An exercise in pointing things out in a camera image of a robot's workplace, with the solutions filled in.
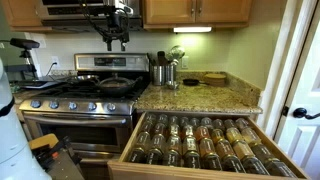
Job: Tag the black door hinge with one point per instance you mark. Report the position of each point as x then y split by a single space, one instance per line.
285 111

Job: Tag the stainless steel gas stove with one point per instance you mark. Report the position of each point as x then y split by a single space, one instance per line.
80 133

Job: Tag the black clamp orange button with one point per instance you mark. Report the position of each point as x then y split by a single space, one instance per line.
55 155

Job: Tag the flat grey electronic device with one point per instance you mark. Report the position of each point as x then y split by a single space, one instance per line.
36 84

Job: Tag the wooden upper cabinet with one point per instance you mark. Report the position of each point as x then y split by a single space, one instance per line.
20 13
166 11

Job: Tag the steel utensil holder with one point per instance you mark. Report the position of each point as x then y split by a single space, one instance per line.
158 76
170 73

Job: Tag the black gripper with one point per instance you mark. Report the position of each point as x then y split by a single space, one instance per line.
116 25

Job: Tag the black spatula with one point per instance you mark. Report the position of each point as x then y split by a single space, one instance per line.
162 58

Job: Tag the wooden spice drawer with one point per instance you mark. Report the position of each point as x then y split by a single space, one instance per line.
166 173

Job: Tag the white wall plate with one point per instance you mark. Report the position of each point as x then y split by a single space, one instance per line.
40 40

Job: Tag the white wall outlet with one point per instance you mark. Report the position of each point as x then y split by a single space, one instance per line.
55 60

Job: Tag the small steel cup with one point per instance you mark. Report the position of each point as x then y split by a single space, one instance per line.
172 85

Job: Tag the stainless steel microwave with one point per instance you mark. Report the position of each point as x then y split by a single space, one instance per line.
66 10

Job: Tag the white switch plate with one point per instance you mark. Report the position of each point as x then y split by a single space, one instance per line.
185 62

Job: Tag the black camera tripod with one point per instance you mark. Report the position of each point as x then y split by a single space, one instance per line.
26 55

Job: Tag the grey metal plate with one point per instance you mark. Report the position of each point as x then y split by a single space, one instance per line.
66 170

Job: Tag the steel cabinet door pull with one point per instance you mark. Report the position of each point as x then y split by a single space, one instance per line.
200 10
192 10

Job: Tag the wooden bowl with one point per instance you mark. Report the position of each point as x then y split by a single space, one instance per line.
215 80

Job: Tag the steel stove knob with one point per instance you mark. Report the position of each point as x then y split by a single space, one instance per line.
92 106
72 105
111 107
35 104
54 104

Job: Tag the black frying pan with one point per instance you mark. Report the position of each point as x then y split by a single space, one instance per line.
116 90

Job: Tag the white door frame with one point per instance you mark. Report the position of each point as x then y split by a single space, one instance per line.
283 50

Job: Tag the tan wooden board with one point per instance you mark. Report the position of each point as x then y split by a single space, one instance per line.
41 140

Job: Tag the under-cabinet light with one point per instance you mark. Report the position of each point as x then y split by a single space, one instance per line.
192 29

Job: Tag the white panel door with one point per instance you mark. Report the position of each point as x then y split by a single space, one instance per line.
306 140

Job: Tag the dark wooden spoon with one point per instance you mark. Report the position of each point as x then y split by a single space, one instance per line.
151 60

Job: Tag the small black skillet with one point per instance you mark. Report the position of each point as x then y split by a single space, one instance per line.
191 82

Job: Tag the black camera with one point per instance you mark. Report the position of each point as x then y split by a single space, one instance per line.
23 43

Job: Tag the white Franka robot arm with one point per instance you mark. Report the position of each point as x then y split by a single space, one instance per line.
13 150

